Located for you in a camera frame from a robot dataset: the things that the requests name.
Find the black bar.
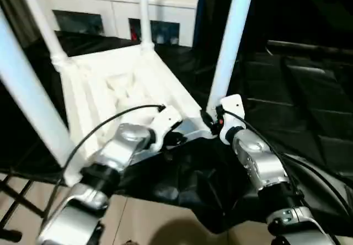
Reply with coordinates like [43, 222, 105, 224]
[266, 40, 353, 58]

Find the white cabinet with glass doors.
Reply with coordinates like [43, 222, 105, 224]
[30, 0, 200, 48]

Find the white plastic table top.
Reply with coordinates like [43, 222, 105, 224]
[52, 44, 213, 186]

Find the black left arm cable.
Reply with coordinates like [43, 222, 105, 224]
[39, 104, 166, 240]

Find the grey curtain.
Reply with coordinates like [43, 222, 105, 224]
[0, 0, 39, 47]

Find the black plastic mat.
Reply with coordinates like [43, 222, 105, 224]
[0, 30, 353, 235]

